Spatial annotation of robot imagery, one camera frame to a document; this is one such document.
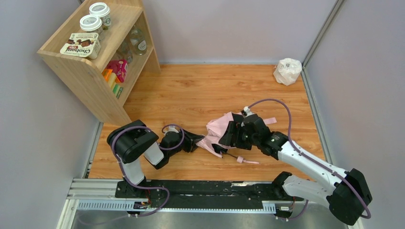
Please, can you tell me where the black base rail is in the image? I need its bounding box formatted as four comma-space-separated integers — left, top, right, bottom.
115, 180, 301, 217

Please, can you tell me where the white crumpled plastic bag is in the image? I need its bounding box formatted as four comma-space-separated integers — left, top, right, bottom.
273, 58, 302, 86

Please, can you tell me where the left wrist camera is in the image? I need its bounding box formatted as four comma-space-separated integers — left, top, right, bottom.
161, 125, 179, 134

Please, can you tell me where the wooden shelf unit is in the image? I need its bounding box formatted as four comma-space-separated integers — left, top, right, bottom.
37, 0, 160, 126

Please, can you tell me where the white lidded cup rear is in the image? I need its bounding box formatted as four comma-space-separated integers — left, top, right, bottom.
89, 2, 112, 30

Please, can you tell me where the pink folding umbrella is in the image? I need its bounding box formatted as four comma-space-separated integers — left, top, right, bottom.
196, 112, 277, 165

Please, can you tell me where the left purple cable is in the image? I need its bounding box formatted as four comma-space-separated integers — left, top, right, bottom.
110, 124, 185, 217

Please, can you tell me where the stack of coloured sponges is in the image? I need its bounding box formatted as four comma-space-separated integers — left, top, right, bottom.
102, 69, 123, 99

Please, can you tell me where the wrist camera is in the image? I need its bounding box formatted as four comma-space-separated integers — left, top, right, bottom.
241, 106, 254, 117
161, 125, 179, 134

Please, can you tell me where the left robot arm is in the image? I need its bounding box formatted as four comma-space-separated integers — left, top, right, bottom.
107, 120, 204, 190

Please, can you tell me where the pink box on shelf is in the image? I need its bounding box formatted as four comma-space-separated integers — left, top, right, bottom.
106, 59, 128, 83

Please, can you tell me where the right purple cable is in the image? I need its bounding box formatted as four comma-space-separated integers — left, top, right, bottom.
248, 98, 372, 219

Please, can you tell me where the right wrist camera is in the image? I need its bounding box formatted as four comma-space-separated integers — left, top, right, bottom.
241, 106, 254, 117

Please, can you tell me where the Chobani yogurt pack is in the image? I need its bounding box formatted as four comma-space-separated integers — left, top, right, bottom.
60, 32, 101, 60

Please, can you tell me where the white lidded cup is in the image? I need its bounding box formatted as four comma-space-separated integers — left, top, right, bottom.
89, 2, 112, 30
79, 14, 105, 41

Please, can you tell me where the glass jar on shelf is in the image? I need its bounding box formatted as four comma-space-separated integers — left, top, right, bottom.
129, 26, 147, 55

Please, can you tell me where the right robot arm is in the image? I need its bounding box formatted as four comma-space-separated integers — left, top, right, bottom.
219, 114, 372, 226

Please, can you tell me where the purple cable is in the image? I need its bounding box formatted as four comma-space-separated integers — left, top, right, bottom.
248, 98, 372, 219
110, 124, 185, 217

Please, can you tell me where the white lidded cup front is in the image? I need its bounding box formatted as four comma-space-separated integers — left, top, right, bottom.
79, 14, 105, 41

